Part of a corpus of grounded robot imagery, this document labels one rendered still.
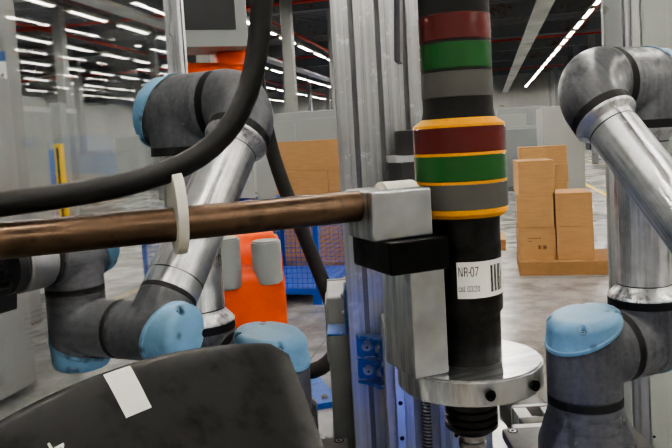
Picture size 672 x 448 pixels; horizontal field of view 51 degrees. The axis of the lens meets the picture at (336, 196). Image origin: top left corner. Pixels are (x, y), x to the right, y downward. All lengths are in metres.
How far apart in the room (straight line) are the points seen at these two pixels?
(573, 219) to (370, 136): 6.80
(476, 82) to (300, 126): 10.75
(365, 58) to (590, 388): 0.64
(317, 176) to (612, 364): 7.38
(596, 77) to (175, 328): 0.69
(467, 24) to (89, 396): 0.29
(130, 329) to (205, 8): 3.51
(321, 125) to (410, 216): 10.67
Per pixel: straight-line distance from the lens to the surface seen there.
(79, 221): 0.28
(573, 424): 1.19
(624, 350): 1.19
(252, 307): 4.28
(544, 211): 7.93
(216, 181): 0.98
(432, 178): 0.33
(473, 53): 0.33
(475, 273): 0.33
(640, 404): 2.33
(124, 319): 0.91
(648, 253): 1.24
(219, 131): 0.29
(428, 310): 0.32
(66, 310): 0.97
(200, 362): 0.47
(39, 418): 0.44
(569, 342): 1.15
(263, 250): 4.21
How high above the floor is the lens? 1.56
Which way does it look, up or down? 4 degrees down
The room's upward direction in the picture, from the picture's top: 3 degrees counter-clockwise
